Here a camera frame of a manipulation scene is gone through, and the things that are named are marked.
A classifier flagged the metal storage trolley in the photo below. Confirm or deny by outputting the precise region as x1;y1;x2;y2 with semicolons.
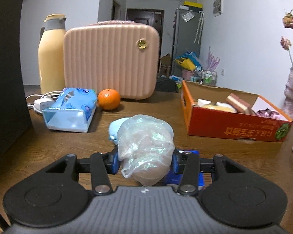
193;70;217;86

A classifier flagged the orange fruit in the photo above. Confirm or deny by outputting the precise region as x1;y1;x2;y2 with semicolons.
98;89;121;110

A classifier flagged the pink ribbed suitcase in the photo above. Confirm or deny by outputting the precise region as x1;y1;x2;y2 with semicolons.
64;21;160;100

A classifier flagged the pink striped sponge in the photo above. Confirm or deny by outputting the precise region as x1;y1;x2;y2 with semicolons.
226;94;255;115

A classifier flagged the clear plastic bag bundle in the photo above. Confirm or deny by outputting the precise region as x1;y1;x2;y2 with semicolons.
116;115;175;186

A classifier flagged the blue handkerchief tissue pack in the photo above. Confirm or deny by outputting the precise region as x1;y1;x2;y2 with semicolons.
162;150;204;191

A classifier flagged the grey refrigerator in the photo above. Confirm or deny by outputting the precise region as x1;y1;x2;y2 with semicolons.
171;6;203;77

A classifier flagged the white power adapter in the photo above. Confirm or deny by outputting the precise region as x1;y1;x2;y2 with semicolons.
33;98;55;113

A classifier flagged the pink satin cloth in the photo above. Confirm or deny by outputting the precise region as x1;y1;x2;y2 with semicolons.
256;108;282;120

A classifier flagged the white yellow plush toy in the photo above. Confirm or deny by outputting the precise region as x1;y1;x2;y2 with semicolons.
202;102;237;113

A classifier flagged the yellow box on refrigerator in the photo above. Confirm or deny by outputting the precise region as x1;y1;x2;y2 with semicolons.
183;1;203;9

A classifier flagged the light blue plush toy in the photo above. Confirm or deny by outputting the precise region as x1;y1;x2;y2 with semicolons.
108;117;129;145

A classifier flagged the orange cardboard box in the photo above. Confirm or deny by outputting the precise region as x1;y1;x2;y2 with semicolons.
181;81;293;142

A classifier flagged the black monitor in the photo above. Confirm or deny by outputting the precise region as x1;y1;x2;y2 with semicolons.
0;0;32;158

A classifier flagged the yellow thermos jug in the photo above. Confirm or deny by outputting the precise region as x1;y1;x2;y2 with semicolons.
38;14;66;94

